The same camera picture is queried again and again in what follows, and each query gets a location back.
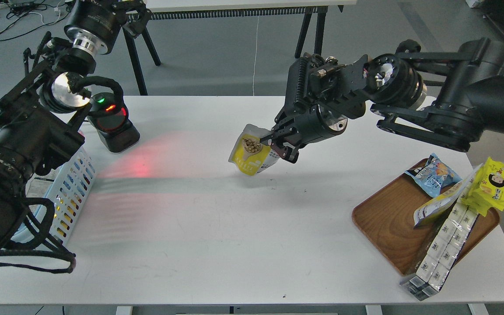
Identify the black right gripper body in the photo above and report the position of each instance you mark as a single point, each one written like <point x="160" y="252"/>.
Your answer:
<point x="315" y="125"/>

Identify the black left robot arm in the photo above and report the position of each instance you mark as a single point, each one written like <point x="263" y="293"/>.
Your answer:
<point x="41" y="116"/>

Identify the yellow cartoon snack pack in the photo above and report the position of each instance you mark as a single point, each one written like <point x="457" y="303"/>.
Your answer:
<point x="487" y="189"/>

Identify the black leg background table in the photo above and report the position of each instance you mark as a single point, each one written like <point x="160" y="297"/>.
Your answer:
<point x="188" y="9"/>

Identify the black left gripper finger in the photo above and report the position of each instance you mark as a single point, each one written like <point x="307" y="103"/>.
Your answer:
<point x="143" y="15"/>

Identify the blue snack bag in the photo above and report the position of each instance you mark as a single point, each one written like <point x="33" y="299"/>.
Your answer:
<point x="433" y="176"/>

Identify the brown wooden tray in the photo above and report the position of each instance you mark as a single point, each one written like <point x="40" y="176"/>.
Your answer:
<point x="386" y="219"/>

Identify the yellow white snack pouch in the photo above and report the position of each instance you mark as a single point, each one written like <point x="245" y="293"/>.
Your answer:
<point x="432" y="209"/>
<point x="249" y="155"/>

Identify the light blue plastic basket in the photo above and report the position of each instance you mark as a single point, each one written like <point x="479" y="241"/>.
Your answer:
<point x="68" y="187"/>

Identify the black barcode scanner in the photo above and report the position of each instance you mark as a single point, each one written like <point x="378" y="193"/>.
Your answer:
<point x="115" y="129"/>

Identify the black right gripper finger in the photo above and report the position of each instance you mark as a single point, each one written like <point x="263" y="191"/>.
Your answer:
<point x="286" y="151"/>
<point x="276" y="137"/>

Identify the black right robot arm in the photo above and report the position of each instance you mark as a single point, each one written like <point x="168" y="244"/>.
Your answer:
<point x="446" y="99"/>

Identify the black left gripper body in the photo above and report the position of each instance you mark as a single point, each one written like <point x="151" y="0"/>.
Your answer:
<point x="93" y="26"/>

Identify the silver white cracker box pack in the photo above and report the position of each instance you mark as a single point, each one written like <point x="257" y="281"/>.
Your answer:
<point x="439" y="253"/>

